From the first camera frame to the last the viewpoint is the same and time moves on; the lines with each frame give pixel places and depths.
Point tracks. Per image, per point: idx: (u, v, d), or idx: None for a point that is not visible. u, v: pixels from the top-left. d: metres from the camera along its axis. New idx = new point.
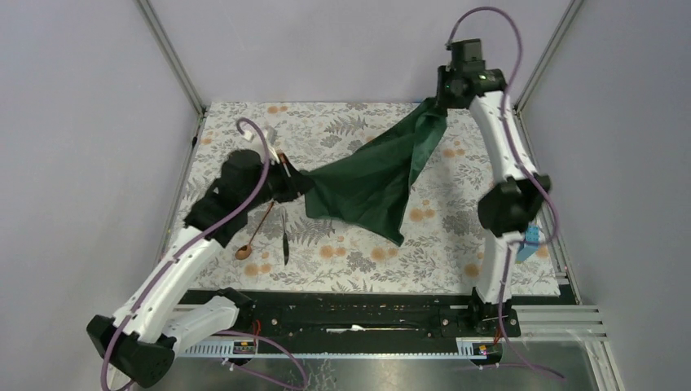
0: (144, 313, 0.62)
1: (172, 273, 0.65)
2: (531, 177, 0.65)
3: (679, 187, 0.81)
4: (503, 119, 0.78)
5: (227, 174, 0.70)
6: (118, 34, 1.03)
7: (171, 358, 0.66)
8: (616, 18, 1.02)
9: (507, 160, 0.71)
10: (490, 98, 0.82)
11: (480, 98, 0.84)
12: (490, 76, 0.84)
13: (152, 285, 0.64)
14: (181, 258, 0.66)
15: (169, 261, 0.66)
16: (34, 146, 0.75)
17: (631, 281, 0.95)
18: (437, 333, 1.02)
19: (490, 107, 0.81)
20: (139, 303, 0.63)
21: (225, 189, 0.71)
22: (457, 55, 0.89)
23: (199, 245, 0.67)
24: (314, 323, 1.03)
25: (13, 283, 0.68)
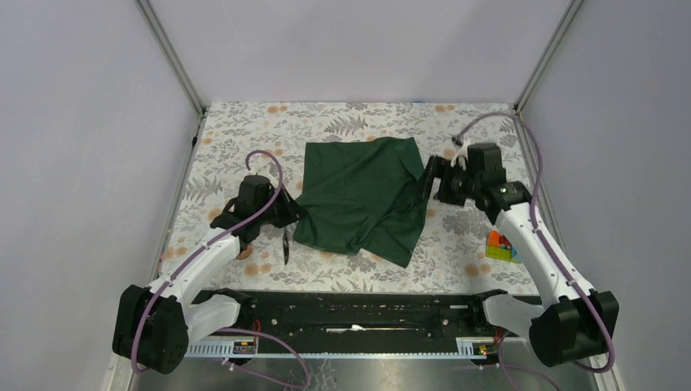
0: (182, 282, 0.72)
1: (204, 256, 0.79)
2: (589, 299, 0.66)
3: (679, 188, 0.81)
4: (537, 233, 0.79)
5: (246, 192, 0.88)
6: (118, 35, 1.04)
7: (186, 346, 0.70)
8: (616, 17, 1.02)
9: (555, 276, 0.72)
10: (517, 212, 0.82)
11: (506, 211, 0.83)
12: (514, 192, 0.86)
13: (189, 261, 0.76)
14: (212, 245, 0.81)
15: (202, 245, 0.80)
16: (33, 146, 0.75)
17: (631, 282, 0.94)
18: (437, 332, 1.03)
19: (521, 221, 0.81)
20: (176, 274, 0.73)
21: (243, 204, 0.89)
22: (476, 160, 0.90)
23: (226, 239, 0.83)
24: (314, 323, 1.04)
25: (14, 283, 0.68)
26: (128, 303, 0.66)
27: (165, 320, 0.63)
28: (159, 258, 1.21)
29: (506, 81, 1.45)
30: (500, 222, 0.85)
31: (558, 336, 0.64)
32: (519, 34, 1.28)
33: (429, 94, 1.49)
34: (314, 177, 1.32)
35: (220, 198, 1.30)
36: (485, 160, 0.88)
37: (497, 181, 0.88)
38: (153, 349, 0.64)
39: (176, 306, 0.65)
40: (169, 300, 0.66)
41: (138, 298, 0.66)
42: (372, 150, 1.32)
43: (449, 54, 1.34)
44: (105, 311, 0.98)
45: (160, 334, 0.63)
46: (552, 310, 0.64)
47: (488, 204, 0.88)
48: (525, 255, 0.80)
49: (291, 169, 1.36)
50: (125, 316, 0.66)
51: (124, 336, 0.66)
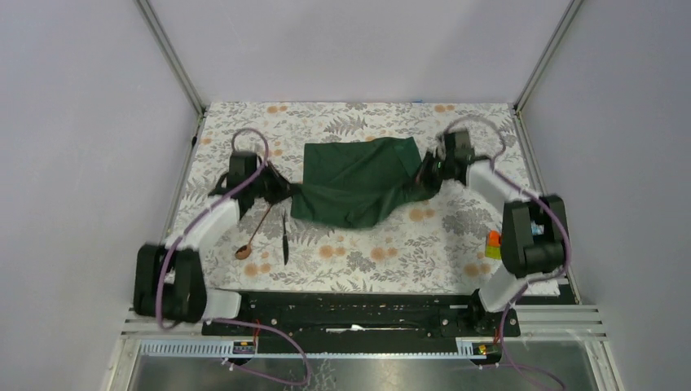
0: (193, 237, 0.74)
1: (208, 219, 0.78)
2: (536, 199, 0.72)
3: (678, 189, 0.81)
4: (495, 173, 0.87)
5: (237, 164, 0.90)
6: (118, 35, 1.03)
7: (204, 298, 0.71)
8: (615, 18, 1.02)
9: (510, 194, 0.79)
10: (478, 164, 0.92)
11: (471, 166, 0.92)
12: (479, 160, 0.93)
13: (198, 219, 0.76)
14: (216, 208, 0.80)
15: (206, 208, 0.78)
16: (34, 147, 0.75)
17: (631, 282, 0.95)
18: (437, 332, 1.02)
19: (481, 169, 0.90)
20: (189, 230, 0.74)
21: (235, 174, 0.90)
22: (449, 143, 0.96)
23: (223, 206, 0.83)
24: (314, 323, 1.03)
25: (15, 283, 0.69)
26: (146, 261, 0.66)
27: (186, 269, 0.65)
28: None
29: (505, 80, 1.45)
30: (469, 180, 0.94)
31: (513, 228, 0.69)
32: (519, 34, 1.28)
33: (429, 94, 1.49)
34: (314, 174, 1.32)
35: None
36: (455, 140, 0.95)
37: (468, 154, 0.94)
38: (177, 302, 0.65)
39: (194, 255, 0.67)
40: (185, 250, 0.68)
41: (155, 255, 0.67)
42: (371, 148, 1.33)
43: (448, 54, 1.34)
44: (105, 311, 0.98)
45: (182, 287, 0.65)
46: (507, 208, 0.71)
47: (459, 172, 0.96)
48: (487, 190, 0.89)
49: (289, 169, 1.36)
50: (143, 274, 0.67)
51: (145, 294, 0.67)
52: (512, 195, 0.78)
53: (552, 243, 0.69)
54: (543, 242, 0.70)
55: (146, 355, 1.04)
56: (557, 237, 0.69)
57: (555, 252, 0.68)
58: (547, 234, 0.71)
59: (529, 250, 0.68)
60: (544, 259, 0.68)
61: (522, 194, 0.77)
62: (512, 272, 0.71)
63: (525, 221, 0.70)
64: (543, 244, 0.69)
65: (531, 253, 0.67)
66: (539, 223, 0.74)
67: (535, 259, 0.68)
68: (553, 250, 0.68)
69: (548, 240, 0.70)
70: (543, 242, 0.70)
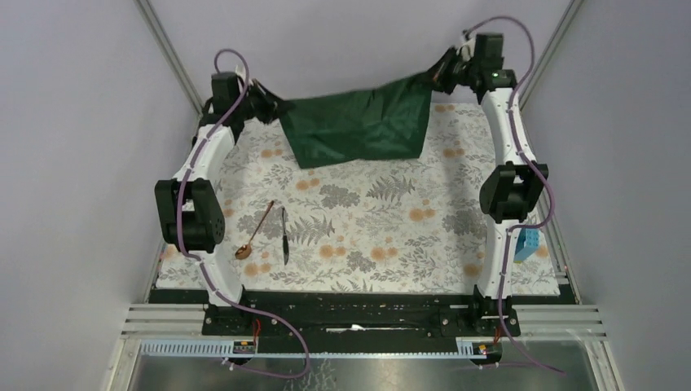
0: (200, 169, 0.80)
1: (209, 145, 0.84)
2: (531, 164, 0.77)
3: (677, 188, 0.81)
4: (510, 112, 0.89)
5: (220, 90, 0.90)
6: (118, 34, 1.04)
7: (223, 220, 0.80)
8: (615, 18, 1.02)
9: (510, 148, 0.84)
10: (499, 94, 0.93)
11: (490, 92, 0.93)
12: (503, 77, 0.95)
13: (200, 150, 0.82)
14: (211, 138, 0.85)
15: (204, 138, 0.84)
16: (35, 146, 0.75)
17: (631, 281, 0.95)
18: (437, 332, 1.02)
19: (499, 99, 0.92)
20: (193, 163, 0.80)
21: (220, 99, 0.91)
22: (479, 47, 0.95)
23: (220, 131, 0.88)
24: (314, 323, 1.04)
25: (15, 283, 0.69)
26: (164, 198, 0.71)
27: (203, 198, 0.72)
28: (159, 258, 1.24)
29: None
30: (485, 103, 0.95)
31: (497, 186, 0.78)
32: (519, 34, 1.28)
33: None
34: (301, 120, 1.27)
35: (220, 198, 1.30)
36: (488, 46, 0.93)
37: (495, 67, 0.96)
38: (201, 225, 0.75)
39: (207, 186, 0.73)
40: (198, 183, 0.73)
41: (170, 191, 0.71)
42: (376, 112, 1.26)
43: None
44: (105, 310, 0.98)
45: (204, 213, 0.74)
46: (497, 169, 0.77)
47: (480, 82, 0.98)
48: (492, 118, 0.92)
49: (289, 169, 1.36)
50: (165, 208, 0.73)
51: (169, 223, 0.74)
52: (510, 155, 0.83)
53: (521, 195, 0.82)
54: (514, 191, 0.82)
55: (146, 355, 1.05)
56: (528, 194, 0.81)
57: (521, 204, 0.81)
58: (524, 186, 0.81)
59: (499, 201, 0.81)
60: (510, 207, 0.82)
61: (519, 155, 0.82)
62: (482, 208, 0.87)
63: (510, 182, 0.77)
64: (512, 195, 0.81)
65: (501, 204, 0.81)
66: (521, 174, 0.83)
67: (503, 207, 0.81)
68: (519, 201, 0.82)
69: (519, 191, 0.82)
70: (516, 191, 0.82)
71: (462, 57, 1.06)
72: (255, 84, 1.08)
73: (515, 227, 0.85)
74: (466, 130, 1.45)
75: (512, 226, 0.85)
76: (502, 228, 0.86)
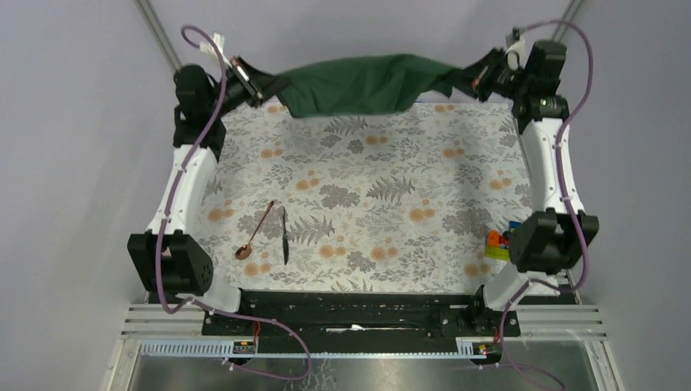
0: (178, 214, 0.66)
1: (186, 181, 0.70)
2: (575, 214, 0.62)
3: (678, 189, 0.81)
4: (556, 149, 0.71)
5: (187, 97, 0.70)
6: (118, 34, 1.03)
7: (208, 262, 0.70)
8: (617, 19, 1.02)
9: (552, 192, 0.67)
10: (544, 125, 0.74)
11: (535, 122, 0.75)
12: (555, 106, 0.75)
13: (173, 191, 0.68)
14: (188, 166, 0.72)
15: (180, 171, 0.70)
16: (36, 147, 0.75)
17: (631, 282, 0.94)
18: (437, 332, 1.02)
19: (544, 133, 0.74)
20: (169, 208, 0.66)
21: (191, 112, 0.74)
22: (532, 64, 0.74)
23: (200, 155, 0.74)
24: (314, 323, 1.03)
25: (15, 282, 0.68)
26: (140, 253, 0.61)
27: (184, 255, 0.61)
28: None
29: None
30: (525, 133, 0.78)
31: (531, 237, 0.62)
32: None
33: (429, 93, 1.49)
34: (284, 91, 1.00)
35: (220, 198, 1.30)
36: (541, 66, 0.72)
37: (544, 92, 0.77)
38: (183, 277, 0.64)
39: (187, 239, 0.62)
40: (177, 235, 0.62)
41: (147, 245, 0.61)
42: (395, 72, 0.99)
43: (449, 54, 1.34)
44: (105, 310, 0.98)
45: (187, 270, 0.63)
46: (532, 215, 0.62)
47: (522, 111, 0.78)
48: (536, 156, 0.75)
49: (289, 169, 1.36)
50: (140, 262, 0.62)
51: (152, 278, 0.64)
52: (552, 199, 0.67)
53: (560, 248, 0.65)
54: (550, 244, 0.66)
55: (145, 354, 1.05)
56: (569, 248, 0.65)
57: (556, 258, 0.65)
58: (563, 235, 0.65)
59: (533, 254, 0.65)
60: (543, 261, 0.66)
61: (562, 202, 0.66)
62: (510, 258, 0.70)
63: (547, 236, 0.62)
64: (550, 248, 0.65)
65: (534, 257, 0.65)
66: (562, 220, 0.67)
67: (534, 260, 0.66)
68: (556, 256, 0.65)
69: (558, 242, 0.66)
70: (552, 245, 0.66)
71: (508, 64, 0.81)
72: (235, 67, 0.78)
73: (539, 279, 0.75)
74: (467, 130, 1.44)
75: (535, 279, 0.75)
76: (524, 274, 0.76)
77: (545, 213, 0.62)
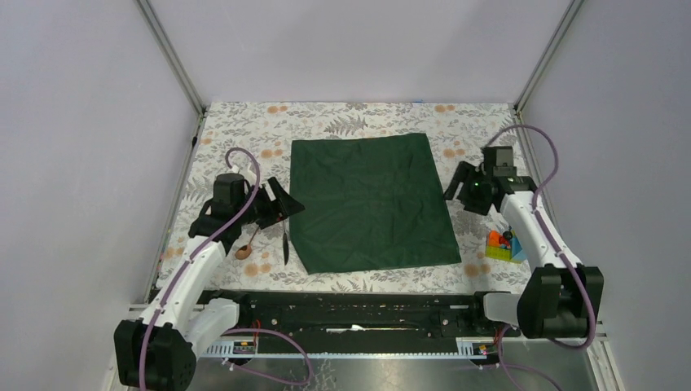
0: (172, 306, 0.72)
1: (189, 273, 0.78)
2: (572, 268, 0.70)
3: (678, 190, 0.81)
4: (536, 213, 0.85)
5: (221, 193, 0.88)
6: (119, 35, 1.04)
7: (195, 361, 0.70)
8: (616, 19, 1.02)
9: (546, 248, 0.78)
10: (518, 195, 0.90)
11: (510, 195, 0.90)
12: (521, 182, 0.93)
13: (174, 283, 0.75)
14: (196, 257, 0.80)
15: (186, 261, 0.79)
16: (36, 145, 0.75)
17: (631, 283, 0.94)
18: (437, 332, 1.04)
19: (521, 203, 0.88)
20: (165, 300, 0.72)
21: (221, 204, 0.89)
22: (490, 158, 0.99)
23: (209, 248, 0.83)
24: (314, 323, 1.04)
25: (12, 281, 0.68)
26: (123, 340, 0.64)
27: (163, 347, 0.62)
28: (159, 258, 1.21)
29: (505, 81, 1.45)
30: (504, 208, 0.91)
31: (539, 298, 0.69)
32: (519, 34, 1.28)
33: (429, 94, 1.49)
34: (334, 258, 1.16)
35: None
36: (497, 159, 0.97)
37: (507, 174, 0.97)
38: (162, 375, 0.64)
39: (173, 333, 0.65)
40: (165, 329, 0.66)
41: (132, 333, 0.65)
42: (349, 147, 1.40)
43: (449, 54, 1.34)
44: (104, 312, 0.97)
45: (165, 366, 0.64)
46: (535, 275, 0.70)
47: (496, 191, 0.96)
48: (520, 227, 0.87)
49: (289, 171, 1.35)
50: (122, 353, 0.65)
51: (129, 369, 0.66)
52: (545, 252, 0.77)
53: (574, 314, 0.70)
54: (561, 309, 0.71)
55: None
56: (580, 311, 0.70)
57: (572, 326, 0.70)
58: (572, 300, 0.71)
59: (545, 320, 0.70)
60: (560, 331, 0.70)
61: (557, 254, 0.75)
62: (525, 334, 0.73)
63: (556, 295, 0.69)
64: (564, 314, 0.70)
65: (549, 324, 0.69)
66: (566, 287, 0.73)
67: (552, 328, 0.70)
68: (570, 321, 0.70)
69: (570, 309, 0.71)
70: (563, 310, 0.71)
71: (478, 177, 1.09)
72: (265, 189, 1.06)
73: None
74: (467, 130, 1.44)
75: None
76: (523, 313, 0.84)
77: (547, 270, 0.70)
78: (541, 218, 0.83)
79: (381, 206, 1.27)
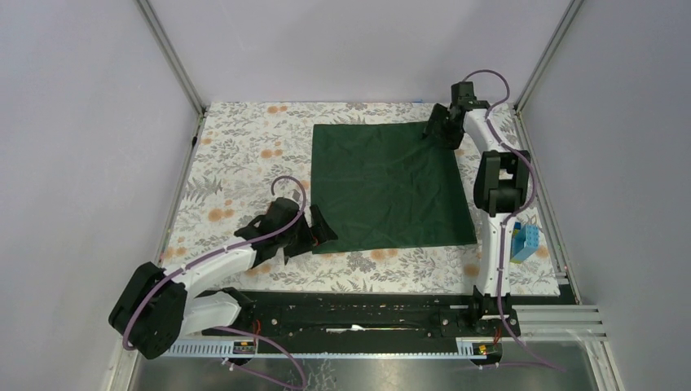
0: (192, 274, 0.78)
1: (220, 257, 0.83)
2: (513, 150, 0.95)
3: (679, 189, 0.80)
4: (487, 122, 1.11)
5: (275, 213, 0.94)
6: (118, 34, 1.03)
7: (175, 337, 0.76)
8: (615, 19, 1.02)
9: (491, 142, 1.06)
10: (477, 112, 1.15)
11: (468, 112, 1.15)
12: (478, 104, 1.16)
13: (207, 256, 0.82)
14: (231, 251, 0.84)
15: (222, 248, 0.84)
16: (34, 145, 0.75)
17: (631, 283, 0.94)
18: (437, 332, 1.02)
19: (477, 116, 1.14)
20: (190, 265, 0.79)
21: (270, 222, 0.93)
22: (455, 94, 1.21)
23: (244, 248, 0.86)
24: (314, 323, 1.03)
25: (13, 283, 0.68)
26: (139, 279, 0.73)
27: (168, 306, 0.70)
28: (159, 258, 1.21)
29: (504, 81, 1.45)
30: (466, 124, 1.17)
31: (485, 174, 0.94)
32: (519, 33, 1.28)
33: (429, 94, 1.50)
34: (354, 240, 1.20)
35: (220, 198, 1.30)
36: (461, 90, 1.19)
37: (468, 102, 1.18)
38: (146, 329, 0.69)
39: (180, 296, 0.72)
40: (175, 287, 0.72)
41: (148, 277, 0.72)
42: (371, 132, 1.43)
43: (449, 54, 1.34)
44: (104, 312, 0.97)
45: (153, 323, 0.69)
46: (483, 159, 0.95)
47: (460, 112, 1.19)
48: (475, 134, 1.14)
49: (311, 155, 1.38)
50: (132, 290, 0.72)
51: (123, 309, 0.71)
52: (492, 147, 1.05)
53: (512, 188, 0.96)
54: (503, 187, 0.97)
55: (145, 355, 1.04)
56: (517, 184, 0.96)
57: (512, 195, 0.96)
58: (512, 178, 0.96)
59: (491, 191, 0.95)
60: (501, 199, 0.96)
61: (500, 147, 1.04)
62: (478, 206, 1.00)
63: (496, 170, 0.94)
64: (504, 189, 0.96)
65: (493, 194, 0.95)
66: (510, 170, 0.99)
67: (495, 199, 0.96)
68: (510, 194, 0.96)
69: (511, 186, 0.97)
70: (505, 186, 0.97)
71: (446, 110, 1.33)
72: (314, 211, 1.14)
73: (508, 219, 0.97)
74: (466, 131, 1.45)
75: (505, 219, 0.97)
76: (495, 221, 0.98)
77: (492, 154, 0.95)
78: (491, 127, 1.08)
79: (398, 191, 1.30)
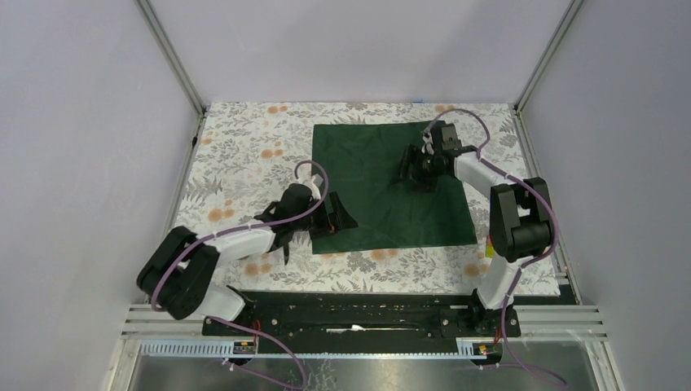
0: (220, 242, 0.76)
1: (244, 234, 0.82)
2: (521, 182, 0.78)
3: (679, 190, 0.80)
4: (481, 161, 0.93)
5: (287, 200, 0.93)
6: (118, 35, 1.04)
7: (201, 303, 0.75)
8: (615, 19, 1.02)
9: (497, 177, 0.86)
10: (464, 155, 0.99)
11: (459, 157, 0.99)
12: (464, 150, 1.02)
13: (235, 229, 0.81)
14: (253, 230, 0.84)
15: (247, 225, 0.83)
16: (35, 146, 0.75)
17: (632, 283, 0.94)
18: (437, 333, 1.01)
19: (468, 158, 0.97)
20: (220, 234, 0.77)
21: (283, 209, 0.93)
22: (437, 136, 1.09)
23: (261, 230, 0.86)
24: (314, 323, 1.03)
25: (13, 283, 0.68)
26: (173, 241, 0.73)
27: (200, 265, 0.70)
28: None
29: (504, 81, 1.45)
30: (457, 169, 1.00)
31: (501, 213, 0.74)
32: (519, 33, 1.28)
33: (429, 94, 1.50)
34: (355, 241, 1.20)
35: (220, 198, 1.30)
36: (443, 133, 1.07)
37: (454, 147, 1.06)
38: (174, 289, 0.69)
39: (213, 255, 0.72)
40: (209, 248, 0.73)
41: (182, 239, 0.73)
42: (371, 132, 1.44)
43: (448, 54, 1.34)
44: (104, 312, 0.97)
45: (182, 283, 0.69)
46: (492, 193, 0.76)
47: (447, 162, 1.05)
48: (473, 177, 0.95)
49: (311, 155, 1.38)
50: (165, 251, 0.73)
51: (154, 270, 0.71)
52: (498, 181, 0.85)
53: (539, 224, 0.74)
54: (530, 225, 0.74)
55: (146, 355, 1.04)
56: (543, 218, 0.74)
57: (542, 234, 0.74)
58: (534, 215, 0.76)
59: (516, 232, 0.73)
60: (532, 239, 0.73)
61: (508, 178, 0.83)
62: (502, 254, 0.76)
63: (513, 204, 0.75)
64: (531, 226, 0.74)
65: (519, 235, 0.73)
66: (525, 206, 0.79)
67: (523, 240, 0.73)
68: (540, 231, 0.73)
69: (534, 221, 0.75)
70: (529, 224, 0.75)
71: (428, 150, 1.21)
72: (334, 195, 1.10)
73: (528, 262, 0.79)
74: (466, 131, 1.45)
75: (525, 262, 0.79)
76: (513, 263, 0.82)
77: (502, 187, 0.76)
78: (489, 164, 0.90)
79: (397, 191, 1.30)
